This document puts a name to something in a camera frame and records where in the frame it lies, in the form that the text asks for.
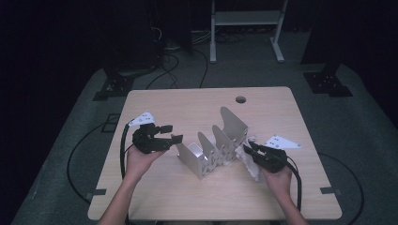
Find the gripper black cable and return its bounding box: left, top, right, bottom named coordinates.
left=119, top=121, right=136, bottom=182
left=283, top=155, right=303, bottom=213

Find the white metal stand frame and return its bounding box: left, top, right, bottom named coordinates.
left=209, top=0, right=289, bottom=64

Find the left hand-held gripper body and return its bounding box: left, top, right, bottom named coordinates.
left=128, top=112, right=172, bottom=155

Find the black stand base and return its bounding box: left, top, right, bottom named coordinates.
left=302, top=61, right=354, bottom=98
left=92, top=67, right=136, bottom=102

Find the black tape square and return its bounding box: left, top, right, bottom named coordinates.
left=100, top=112, right=122, bottom=134

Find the tangle of black cables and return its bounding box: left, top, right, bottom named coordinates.
left=145, top=26, right=209, bottom=91

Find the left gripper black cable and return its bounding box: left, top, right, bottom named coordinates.
left=119, top=121, right=136, bottom=182

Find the white waffle cloth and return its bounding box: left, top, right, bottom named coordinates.
left=234, top=135, right=263, bottom=182

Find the grey tape strip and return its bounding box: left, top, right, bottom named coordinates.
left=84, top=188, right=108, bottom=202
left=319, top=186, right=343, bottom=196

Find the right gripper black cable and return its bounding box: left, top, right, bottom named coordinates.
left=283, top=155, right=303, bottom=213

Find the person's right hand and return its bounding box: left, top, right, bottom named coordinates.
left=262, top=168, right=293, bottom=201

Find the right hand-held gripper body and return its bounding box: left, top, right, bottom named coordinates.
left=253, top=134, right=302, bottom=173

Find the silver metal file rack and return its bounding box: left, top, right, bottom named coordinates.
left=171, top=106, right=250, bottom=181

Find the black floor cable loop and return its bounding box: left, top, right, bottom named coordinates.
left=66, top=120, right=121, bottom=204
left=317, top=152, right=366, bottom=225

